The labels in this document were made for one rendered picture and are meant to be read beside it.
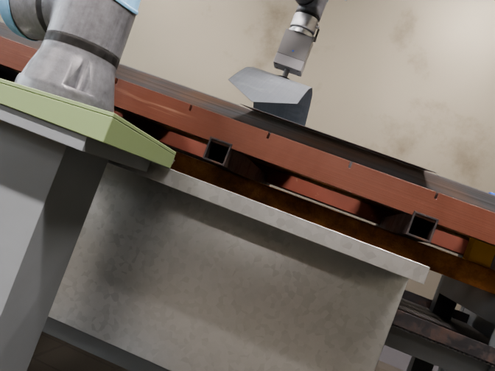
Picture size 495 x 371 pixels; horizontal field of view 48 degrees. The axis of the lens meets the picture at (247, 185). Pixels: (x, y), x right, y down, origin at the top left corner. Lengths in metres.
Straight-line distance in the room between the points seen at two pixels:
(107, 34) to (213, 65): 3.28
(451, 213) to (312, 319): 0.35
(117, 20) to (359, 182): 0.57
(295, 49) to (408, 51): 2.49
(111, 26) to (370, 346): 0.74
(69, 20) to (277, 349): 0.71
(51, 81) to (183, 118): 0.43
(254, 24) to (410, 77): 1.16
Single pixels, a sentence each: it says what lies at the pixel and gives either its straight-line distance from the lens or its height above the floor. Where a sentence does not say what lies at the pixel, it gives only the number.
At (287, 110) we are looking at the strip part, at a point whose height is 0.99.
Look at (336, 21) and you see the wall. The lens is 4.13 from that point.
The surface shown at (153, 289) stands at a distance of 1.18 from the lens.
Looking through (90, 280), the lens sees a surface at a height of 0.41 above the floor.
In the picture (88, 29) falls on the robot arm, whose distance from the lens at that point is 0.88.
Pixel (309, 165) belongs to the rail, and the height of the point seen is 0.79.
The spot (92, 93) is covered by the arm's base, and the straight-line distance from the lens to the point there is 0.86.
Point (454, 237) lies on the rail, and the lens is 1.89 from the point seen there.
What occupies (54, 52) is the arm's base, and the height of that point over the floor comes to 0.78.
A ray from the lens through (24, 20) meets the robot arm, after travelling 1.01.
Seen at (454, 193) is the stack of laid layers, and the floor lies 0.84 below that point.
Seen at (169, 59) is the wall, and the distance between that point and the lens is 4.26.
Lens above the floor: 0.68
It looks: 1 degrees up
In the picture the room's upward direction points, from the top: 21 degrees clockwise
